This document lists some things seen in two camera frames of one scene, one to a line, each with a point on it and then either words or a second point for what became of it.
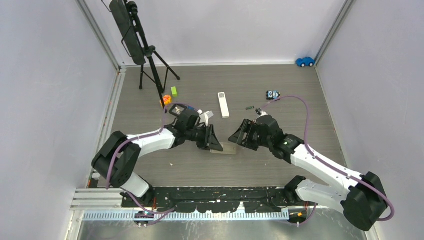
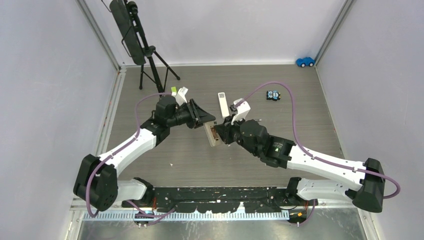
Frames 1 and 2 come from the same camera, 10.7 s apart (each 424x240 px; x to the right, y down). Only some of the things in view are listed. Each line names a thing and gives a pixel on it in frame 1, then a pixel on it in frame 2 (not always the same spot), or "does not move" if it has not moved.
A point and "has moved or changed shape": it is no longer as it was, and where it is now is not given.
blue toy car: x=305 y=61 does not move
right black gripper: x=247 y=126 to x=226 y=128
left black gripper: x=209 y=139 to x=197 y=115
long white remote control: x=223 y=105 does not move
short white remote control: x=228 y=148 has moved or changed shape
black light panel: x=120 y=11 does not move
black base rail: x=219 y=200 does not move
